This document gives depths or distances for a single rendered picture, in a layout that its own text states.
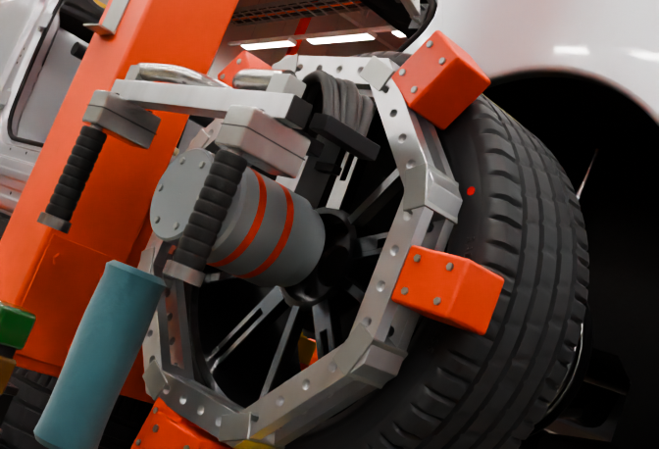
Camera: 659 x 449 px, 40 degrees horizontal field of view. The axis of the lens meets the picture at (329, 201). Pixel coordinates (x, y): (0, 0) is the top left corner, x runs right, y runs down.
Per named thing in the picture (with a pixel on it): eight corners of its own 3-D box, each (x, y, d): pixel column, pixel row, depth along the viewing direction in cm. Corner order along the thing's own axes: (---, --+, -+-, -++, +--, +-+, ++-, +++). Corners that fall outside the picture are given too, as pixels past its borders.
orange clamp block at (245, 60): (285, 106, 144) (277, 69, 149) (250, 84, 139) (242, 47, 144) (256, 131, 147) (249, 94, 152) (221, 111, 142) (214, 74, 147)
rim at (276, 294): (251, 350, 165) (413, 533, 126) (150, 314, 150) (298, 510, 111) (397, 116, 161) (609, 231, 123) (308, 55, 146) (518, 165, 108)
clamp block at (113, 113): (149, 150, 127) (164, 117, 127) (95, 124, 121) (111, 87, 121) (132, 147, 130) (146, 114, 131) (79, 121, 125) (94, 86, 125)
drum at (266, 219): (307, 305, 121) (345, 209, 123) (185, 253, 107) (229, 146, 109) (248, 283, 132) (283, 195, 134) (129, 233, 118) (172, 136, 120)
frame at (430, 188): (350, 508, 103) (510, 82, 111) (311, 500, 99) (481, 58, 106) (127, 373, 144) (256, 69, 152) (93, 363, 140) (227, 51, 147)
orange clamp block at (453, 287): (428, 318, 107) (485, 337, 100) (386, 299, 102) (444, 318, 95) (448, 264, 108) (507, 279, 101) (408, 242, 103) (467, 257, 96)
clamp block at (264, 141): (297, 180, 101) (314, 137, 102) (237, 148, 95) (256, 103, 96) (271, 174, 105) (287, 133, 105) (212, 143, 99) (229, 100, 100)
